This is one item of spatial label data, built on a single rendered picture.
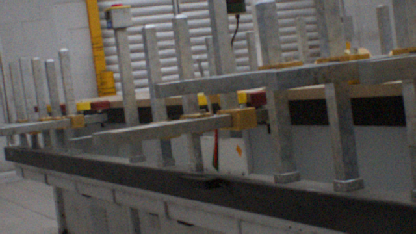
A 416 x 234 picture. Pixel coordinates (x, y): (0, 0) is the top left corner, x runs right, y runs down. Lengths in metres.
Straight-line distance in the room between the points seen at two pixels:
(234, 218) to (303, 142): 0.27
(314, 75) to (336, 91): 0.37
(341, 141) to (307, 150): 0.55
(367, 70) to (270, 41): 0.84
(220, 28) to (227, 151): 0.31
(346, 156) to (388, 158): 0.26
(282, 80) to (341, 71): 0.11
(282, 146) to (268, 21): 0.28
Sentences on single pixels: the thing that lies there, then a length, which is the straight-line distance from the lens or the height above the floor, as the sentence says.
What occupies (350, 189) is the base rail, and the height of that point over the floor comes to 0.71.
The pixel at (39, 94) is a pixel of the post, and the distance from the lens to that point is 4.06.
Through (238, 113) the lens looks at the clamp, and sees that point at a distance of 2.10.
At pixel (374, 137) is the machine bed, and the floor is 0.77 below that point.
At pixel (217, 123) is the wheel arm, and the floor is 0.84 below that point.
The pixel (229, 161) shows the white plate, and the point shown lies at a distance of 2.18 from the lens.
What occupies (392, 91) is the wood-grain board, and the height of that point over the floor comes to 0.88.
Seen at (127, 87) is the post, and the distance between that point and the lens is 2.87.
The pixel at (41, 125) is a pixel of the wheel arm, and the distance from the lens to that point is 3.51.
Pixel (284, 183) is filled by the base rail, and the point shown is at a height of 0.70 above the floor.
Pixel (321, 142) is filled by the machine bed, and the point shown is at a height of 0.76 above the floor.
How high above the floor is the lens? 0.98
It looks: 3 degrees down
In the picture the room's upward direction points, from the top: 7 degrees counter-clockwise
